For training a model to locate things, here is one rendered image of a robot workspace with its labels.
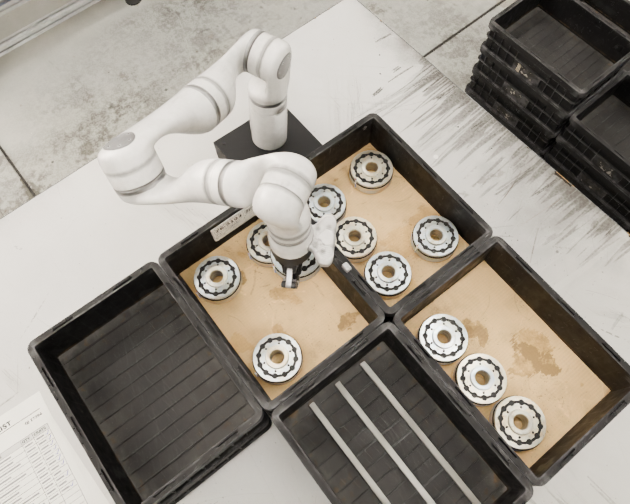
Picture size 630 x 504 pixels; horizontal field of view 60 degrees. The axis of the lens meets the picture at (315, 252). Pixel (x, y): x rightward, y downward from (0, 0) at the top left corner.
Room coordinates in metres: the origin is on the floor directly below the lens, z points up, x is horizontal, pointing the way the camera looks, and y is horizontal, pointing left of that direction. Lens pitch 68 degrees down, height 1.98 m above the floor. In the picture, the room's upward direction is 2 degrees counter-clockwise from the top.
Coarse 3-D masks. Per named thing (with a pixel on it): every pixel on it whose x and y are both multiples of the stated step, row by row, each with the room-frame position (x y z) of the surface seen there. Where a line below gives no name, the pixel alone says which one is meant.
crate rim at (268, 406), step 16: (240, 208) 0.55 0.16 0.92; (208, 224) 0.51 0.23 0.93; (192, 240) 0.47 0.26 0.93; (160, 256) 0.44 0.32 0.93; (176, 288) 0.37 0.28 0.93; (192, 304) 0.33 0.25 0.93; (368, 304) 0.32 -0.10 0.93; (208, 320) 0.30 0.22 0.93; (224, 352) 0.23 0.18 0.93; (336, 352) 0.22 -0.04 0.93; (240, 368) 0.20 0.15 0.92; (320, 368) 0.19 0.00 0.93; (304, 384) 0.16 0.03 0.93; (272, 400) 0.14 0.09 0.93
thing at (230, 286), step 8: (216, 256) 0.46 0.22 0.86; (200, 264) 0.44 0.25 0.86; (208, 264) 0.44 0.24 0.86; (216, 264) 0.44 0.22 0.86; (224, 264) 0.44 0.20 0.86; (232, 264) 0.44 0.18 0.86; (200, 272) 0.42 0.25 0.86; (232, 272) 0.42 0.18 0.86; (200, 280) 0.41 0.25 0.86; (232, 280) 0.40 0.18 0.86; (200, 288) 0.39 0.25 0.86; (208, 288) 0.39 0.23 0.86; (216, 288) 0.39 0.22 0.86; (224, 288) 0.38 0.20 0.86; (232, 288) 0.38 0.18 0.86; (208, 296) 0.37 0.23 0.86; (216, 296) 0.37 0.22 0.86; (224, 296) 0.37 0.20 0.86
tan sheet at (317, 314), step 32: (256, 224) 0.55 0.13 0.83; (224, 256) 0.47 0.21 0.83; (192, 288) 0.40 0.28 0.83; (256, 288) 0.39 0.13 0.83; (288, 288) 0.39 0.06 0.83; (320, 288) 0.39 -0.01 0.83; (224, 320) 0.32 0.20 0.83; (256, 320) 0.32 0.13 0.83; (288, 320) 0.32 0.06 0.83; (320, 320) 0.32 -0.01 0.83; (352, 320) 0.31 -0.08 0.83; (320, 352) 0.25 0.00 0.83; (288, 384) 0.18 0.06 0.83
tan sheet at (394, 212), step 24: (336, 168) 0.69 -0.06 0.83; (360, 192) 0.63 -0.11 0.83; (384, 192) 0.62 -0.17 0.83; (408, 192) 0.62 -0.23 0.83; (360, 216) 0.56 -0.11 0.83; (384, 216) 0.56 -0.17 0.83; (408, 216) 0.56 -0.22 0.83; (384, 240) 0.50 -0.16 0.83; (408, 240) 0.50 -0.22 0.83; (360, 264) 0.44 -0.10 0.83; (432, 264) 0.44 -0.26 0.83; (408, 288) 0.38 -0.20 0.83
